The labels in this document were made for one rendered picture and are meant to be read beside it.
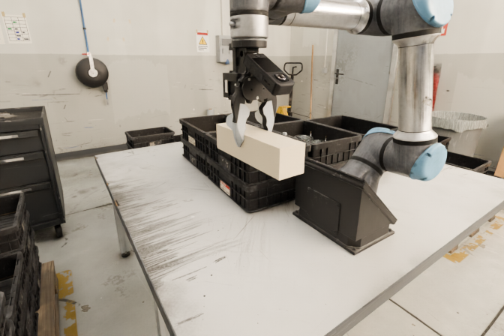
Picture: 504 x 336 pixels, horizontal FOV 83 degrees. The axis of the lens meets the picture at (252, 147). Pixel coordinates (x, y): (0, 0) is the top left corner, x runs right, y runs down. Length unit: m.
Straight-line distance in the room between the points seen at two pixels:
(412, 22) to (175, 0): 4.02
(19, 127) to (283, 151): 1.97
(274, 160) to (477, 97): 3.57
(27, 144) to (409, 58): 2.16
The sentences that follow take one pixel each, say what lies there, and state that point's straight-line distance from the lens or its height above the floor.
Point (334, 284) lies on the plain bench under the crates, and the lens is 0.84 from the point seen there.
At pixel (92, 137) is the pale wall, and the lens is 4.41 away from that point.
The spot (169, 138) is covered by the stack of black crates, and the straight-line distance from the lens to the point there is 2.82.
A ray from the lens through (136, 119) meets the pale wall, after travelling 4.45.
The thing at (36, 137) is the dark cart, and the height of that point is 0.77.
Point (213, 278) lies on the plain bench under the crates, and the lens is 0.83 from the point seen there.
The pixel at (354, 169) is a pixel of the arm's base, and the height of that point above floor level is 0.91.
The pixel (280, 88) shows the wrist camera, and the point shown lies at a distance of 0.51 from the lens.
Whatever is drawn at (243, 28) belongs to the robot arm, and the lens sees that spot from 0.57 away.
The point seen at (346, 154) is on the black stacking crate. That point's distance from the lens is 1.32.
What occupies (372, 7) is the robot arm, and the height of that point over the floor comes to 1.39.
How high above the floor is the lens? 1.25
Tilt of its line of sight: 17 degrees down
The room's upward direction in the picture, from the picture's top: straight up
